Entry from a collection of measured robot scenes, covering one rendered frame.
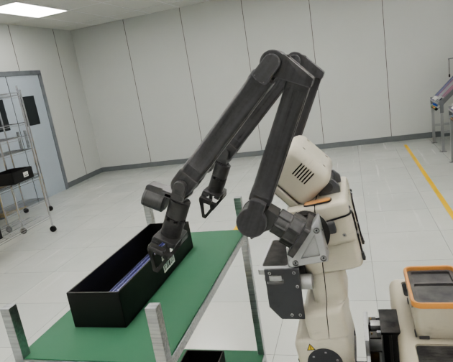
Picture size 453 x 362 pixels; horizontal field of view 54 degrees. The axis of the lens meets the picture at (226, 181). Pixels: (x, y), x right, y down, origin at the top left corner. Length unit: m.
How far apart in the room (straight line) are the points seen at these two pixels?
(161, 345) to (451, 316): 0.77
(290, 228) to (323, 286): 0.32
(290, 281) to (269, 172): 0.36
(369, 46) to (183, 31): 3.44
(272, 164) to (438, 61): 7.54
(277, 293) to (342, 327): 0.21
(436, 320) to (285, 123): 0.69
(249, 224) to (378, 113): 7.45
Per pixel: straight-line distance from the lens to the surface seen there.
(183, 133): 9.06
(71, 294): 1.38
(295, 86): 1.03
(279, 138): 1.05
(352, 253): 1.30
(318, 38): 8.40
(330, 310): 1.36
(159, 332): 1.11
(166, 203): 1.20
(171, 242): 1.19
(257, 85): 1.04
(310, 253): 1.13
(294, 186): 1.21
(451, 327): 1.39
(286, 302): 1.33
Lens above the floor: 1.59
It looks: 13 degrees down
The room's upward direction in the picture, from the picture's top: 9 degrees counter-clockwise
